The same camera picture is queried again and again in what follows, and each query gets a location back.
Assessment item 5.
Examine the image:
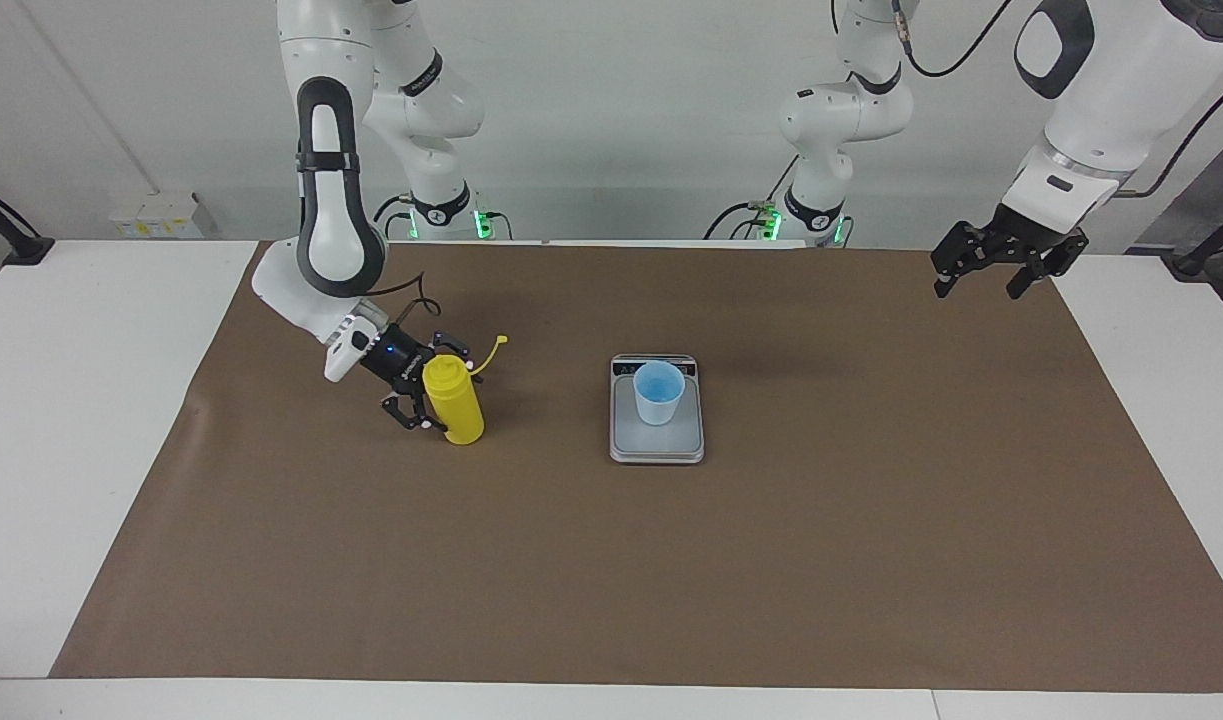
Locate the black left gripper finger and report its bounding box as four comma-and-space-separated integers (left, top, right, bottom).
1006, 232, 1090, 301
930, 222, 989, 300

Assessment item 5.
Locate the yellow squeeze bottle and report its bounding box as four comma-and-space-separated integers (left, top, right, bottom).
421, 335, 509, 446

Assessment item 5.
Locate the light blue plastic cup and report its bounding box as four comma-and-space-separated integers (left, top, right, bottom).
633, 361, 687, 427

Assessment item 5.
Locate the silver digital kitchen scale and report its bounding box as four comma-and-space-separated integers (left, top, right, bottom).
609, 353, 705, 466

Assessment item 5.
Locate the black clamp stand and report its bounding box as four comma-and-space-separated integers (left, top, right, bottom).
0, 178, 56, 266
1161, 200, 1223, 279

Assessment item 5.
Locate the brown paper table mat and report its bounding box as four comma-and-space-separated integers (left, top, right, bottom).
49, 240, 1223, 694

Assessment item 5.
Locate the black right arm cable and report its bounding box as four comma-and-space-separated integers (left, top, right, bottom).
366, 270, 444, 346

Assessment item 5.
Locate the black right base cable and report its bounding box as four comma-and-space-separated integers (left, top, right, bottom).
369, 193, 417, 241

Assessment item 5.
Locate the black base cable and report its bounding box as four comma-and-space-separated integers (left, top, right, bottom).
369, 193, 417, 241
703, 155, 802, 241

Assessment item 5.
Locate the black left arm shoulder cable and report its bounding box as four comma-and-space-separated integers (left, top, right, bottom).
829, 0, 1012, 78

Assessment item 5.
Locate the black left arm wrist cable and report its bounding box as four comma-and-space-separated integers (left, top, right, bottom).
1111, 50, 1223, 198

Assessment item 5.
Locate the black left base cable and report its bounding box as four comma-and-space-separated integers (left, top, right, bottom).
703, 155, 802, 241

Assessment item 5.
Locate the white wall socket box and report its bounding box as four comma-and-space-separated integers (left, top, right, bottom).
109, 192, 204, 239

